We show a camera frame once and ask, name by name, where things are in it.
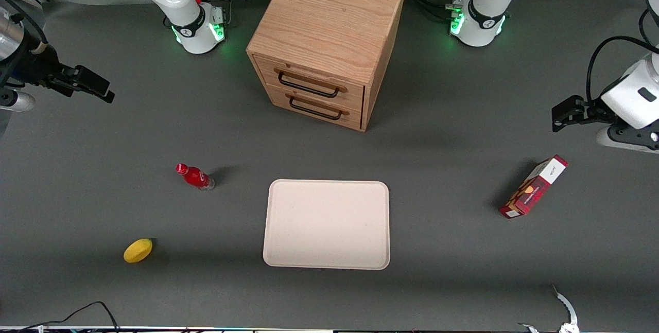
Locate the yellow lemon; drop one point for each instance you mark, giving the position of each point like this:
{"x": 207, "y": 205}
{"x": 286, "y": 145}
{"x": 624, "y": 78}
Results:
{"x": 137, "y": 250}

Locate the beige plastic tray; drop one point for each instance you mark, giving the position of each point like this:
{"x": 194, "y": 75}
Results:
{"x": 327, "y": 225}

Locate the small white plastic piece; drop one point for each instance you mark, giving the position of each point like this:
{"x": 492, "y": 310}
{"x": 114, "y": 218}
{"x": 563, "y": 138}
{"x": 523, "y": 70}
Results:
{"x": 529, "y": 328}

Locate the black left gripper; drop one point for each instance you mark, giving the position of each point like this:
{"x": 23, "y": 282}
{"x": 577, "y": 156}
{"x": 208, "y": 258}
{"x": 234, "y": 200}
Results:
{"x": 590, "y": 109}

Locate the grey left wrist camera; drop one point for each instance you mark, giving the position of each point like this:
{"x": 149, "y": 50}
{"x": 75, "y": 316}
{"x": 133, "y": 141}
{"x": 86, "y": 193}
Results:
{"x": 606, "y": 139}

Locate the grey left base connector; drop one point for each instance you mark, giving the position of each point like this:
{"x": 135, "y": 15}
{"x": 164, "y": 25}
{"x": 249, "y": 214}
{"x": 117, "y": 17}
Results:
{"x": 454, "y": 10}

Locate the red and white snack box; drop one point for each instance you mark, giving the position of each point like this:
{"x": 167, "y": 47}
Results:
{"x": 533, "y": 189}

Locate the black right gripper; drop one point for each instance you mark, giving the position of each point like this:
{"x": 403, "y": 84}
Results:
{"x": 37, "y": 68}

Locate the red coke bottle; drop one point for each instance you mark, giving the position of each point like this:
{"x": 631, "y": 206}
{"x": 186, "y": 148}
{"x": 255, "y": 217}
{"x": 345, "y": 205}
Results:
{"x": 194, "y": 176}

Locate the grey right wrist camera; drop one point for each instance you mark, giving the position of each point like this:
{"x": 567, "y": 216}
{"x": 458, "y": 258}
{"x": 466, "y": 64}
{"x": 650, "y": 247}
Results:
{"x": 18, "y": 102}

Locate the wooden drawer cabinet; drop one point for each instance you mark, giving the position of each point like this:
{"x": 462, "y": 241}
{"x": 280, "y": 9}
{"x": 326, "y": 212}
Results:
{"x": 329, "y": 24}

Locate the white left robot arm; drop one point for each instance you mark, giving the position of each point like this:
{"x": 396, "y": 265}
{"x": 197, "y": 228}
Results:
{"x": 484, "y": 21}

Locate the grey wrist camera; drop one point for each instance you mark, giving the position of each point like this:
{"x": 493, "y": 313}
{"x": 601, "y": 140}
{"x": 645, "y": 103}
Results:
{"x": 18, "y": 102}
{"x": 606, "y": 139}

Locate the grey right base connector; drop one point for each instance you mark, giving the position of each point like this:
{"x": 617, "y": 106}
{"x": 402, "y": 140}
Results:
{"x": 217, "y": 15}

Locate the white curved plastic strip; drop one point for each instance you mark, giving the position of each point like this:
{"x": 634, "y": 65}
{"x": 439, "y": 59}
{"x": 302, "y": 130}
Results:
{"x": 568, "y": 304}

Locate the grey base connector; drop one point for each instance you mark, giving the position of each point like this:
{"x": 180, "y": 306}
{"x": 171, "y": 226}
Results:
{"x": 217, "y": 15}
{"x": 454, "y": 10}

